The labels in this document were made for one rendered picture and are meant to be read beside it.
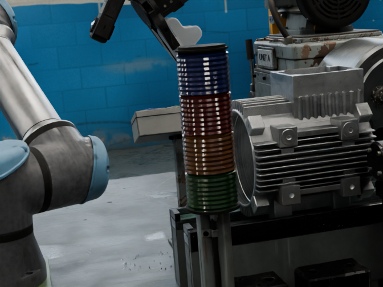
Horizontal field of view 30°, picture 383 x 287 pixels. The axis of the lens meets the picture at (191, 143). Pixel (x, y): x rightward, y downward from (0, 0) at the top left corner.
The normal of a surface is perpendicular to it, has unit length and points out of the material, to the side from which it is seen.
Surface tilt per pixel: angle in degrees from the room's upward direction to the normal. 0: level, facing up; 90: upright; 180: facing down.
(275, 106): 88
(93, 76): 90
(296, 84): 90
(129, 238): 0
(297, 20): 79
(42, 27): 90
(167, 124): 69
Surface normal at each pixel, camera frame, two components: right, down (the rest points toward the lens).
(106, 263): -0.07, -0.98
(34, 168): 0.53, -0.44
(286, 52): -0.97, 0.12
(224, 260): 0.24, 0.17
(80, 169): 0.62, -0.16
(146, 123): 0.20, -0.20
